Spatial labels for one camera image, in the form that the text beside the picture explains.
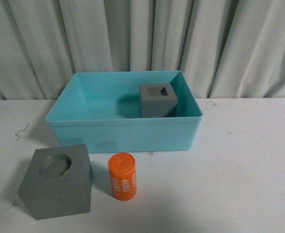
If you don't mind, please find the gray cube with square hole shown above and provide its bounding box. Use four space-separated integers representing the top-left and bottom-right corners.
139 83 178 118

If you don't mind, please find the orange cylinder with white text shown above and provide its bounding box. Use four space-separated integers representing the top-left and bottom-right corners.
108 152 137 201

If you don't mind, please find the gray cube with round hole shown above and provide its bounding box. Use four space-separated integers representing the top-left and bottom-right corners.
17 145 93 220

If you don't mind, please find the light blue plastic box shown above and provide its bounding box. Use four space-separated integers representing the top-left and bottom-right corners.
46 70 203 153

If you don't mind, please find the white pleated curtain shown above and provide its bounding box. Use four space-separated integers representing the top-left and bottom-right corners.
0 0 285 100

